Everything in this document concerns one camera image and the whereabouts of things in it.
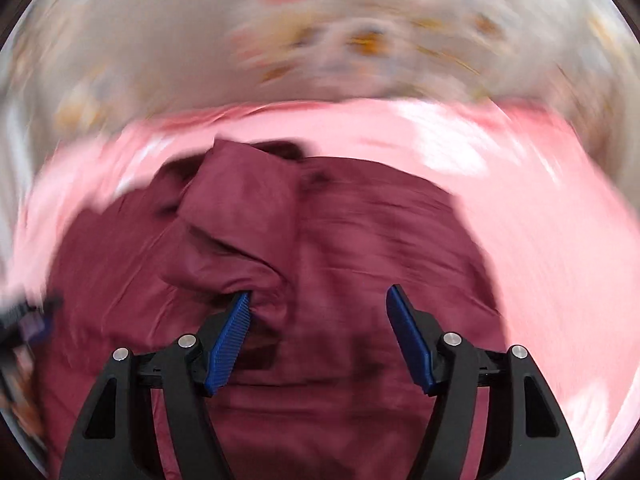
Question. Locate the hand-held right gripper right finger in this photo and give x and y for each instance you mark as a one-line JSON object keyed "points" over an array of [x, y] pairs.
{"points": [[406, 332]]}

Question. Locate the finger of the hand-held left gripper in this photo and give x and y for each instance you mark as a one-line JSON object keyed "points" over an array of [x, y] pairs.
{"points": [[30, 322]]}

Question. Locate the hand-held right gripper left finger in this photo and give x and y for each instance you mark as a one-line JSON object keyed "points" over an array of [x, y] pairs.
{"points": [[231, 336]]}

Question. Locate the maroon quilted jacket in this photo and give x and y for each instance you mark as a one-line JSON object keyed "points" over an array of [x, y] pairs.
{"points": [[350, 235]]}

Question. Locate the pink printed blanket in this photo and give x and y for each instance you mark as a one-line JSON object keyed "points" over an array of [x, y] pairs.
{"points": [[540, 260]]}

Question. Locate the grey floral bed cover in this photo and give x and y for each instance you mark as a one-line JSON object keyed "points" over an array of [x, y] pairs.
{"points": [[200, 35]]}

